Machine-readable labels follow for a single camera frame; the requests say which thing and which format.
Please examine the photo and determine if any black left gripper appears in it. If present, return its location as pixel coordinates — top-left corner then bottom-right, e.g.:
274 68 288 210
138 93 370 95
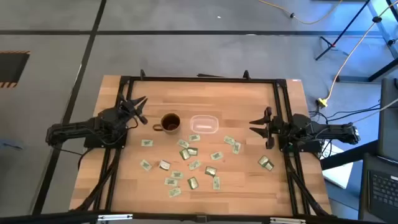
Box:
116 93 149 125

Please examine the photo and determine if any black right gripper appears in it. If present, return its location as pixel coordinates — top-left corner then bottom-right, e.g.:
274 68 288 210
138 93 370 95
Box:
249 106 292 150

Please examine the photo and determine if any brown ceramic mug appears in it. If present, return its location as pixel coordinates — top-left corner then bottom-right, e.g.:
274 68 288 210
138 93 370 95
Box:
152 113 182 135

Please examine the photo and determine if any clear plastic container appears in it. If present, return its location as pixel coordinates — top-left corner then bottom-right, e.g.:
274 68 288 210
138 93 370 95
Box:
190 114 220 135

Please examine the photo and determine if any white box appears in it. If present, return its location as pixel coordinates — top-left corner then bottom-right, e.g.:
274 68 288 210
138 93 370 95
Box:
322 139 354 190

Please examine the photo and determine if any black desk beam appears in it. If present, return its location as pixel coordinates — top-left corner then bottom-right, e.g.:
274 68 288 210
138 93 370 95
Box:
320 139 379 171

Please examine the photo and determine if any black tripod stand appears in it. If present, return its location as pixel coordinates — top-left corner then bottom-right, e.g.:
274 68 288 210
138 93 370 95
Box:
315 0 373 62

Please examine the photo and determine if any grey monitor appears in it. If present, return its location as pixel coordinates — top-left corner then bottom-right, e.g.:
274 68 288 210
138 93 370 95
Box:
377 77 398 162

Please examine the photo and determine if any black floor hatch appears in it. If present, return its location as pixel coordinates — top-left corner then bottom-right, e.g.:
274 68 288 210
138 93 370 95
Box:
0 50 31 89

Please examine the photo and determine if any black stand leg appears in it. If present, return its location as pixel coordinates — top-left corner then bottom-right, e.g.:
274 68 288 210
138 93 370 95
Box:
368 57 398 83

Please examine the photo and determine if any blue floor object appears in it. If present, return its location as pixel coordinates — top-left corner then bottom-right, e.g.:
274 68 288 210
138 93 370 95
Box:
0 138 25 151

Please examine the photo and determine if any black laptop keyboard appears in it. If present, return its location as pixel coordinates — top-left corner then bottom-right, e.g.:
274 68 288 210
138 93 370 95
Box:
359 152 398 223

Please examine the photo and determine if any black cable bundle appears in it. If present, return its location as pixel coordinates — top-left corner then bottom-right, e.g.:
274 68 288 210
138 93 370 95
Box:
308 99 382 125

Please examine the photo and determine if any silver metal bracket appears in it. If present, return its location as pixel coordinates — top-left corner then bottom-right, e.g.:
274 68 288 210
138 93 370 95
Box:
98 213 134 222
269 217 307 224

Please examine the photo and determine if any white cable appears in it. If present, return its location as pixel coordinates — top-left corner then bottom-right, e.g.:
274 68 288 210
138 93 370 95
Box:
353 98 398 124

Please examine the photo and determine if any yellow extension cable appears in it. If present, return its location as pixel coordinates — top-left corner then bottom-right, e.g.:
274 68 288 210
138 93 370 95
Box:
257 0 344 26

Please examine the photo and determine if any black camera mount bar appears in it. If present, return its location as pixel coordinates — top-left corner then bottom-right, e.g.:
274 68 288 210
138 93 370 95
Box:
0 210 398 224

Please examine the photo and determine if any yellow cable with plug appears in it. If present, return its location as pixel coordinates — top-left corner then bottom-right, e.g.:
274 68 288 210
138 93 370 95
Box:
316 0 398 109

